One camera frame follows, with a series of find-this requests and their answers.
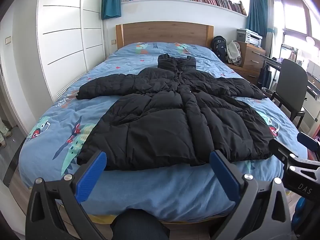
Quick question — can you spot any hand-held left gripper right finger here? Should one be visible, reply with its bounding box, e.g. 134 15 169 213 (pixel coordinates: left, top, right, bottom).
209 150 293 240

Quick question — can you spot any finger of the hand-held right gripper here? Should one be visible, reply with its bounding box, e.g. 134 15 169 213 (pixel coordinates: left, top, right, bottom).
269 137 300 167
297 132 320 153

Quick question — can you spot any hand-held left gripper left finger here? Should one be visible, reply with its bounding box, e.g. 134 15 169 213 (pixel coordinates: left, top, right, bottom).
25 151 108 240

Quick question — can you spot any black puffer coat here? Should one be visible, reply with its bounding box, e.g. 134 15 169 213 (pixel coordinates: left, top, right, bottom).
76 53 275 172

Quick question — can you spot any grey clothes pile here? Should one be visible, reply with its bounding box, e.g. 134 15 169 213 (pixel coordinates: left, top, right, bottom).
226 40 242 65

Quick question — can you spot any glass desk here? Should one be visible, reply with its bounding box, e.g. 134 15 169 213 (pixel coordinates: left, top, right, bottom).
260 54 320 99

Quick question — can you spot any black chair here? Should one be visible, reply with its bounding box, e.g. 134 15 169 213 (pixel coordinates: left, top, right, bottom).
271 58 308 128

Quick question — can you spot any blue dinosaur print bedsheet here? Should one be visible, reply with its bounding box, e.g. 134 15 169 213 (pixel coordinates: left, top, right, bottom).
19 41 308 223

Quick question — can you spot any person's dark trouser leg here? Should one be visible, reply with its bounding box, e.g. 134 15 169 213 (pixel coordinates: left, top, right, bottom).
111 209 170 240

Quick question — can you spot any dark tote bag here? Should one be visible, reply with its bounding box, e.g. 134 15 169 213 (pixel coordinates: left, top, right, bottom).
257 64 272 87

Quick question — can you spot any wooden dresser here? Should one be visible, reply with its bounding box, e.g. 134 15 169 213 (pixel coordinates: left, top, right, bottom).
226 41 267 85

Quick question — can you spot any grey printer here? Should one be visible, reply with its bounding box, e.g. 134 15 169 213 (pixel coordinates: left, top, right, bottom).
236 28 263 47

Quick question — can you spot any black backpack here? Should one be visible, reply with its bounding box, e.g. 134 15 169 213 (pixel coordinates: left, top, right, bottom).
211 35 227 62

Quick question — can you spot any white wardrobe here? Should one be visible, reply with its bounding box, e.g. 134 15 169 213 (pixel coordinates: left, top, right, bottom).
37 0 104 103

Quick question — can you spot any wooden bed headboard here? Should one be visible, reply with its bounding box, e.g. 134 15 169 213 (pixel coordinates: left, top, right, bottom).
115 21 215 53

